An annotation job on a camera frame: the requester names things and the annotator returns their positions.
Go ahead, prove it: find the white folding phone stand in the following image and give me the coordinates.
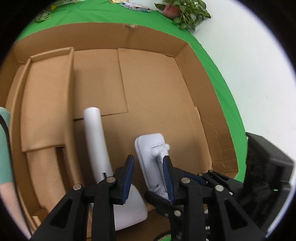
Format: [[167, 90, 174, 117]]
[[134, 133, 170, 200]]

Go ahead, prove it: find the white hair dryer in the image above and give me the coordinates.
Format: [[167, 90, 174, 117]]
[[83, 107, 147, 231]]

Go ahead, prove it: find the small narrow cardboard box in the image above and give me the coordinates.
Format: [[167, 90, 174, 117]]
[[10, 47, 84, 234]]

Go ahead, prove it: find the pink teal plush toy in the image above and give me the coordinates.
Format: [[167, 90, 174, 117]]
[[1, 107, 31, 240]]

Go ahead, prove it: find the large cardboard box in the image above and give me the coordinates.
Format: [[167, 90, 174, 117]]
[[0, 22, 239, 241]]

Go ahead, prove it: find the right potted green plant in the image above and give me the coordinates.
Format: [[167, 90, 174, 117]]
[[154, 0, 211, 33]]

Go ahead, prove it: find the potted green plant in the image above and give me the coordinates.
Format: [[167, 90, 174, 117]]
[[34, 0, 78, 23], [154, 0, 211, 33]]

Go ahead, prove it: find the colourful packet at back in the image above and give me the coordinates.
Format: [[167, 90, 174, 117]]
[[120, 1, 152, 13]]

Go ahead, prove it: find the green tablecloth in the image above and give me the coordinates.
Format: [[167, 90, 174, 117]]
[[17, 1, 247, 181]]

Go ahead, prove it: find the yellow item at back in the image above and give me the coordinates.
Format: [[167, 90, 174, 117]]
[[109, 0, 129, 4]]

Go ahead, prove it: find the left potted green plant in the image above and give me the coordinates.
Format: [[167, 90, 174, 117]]
[[34, 0, 78, 23]]

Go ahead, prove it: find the black cable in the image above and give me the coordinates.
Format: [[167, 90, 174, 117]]
[[0, 114, 32, 232]]

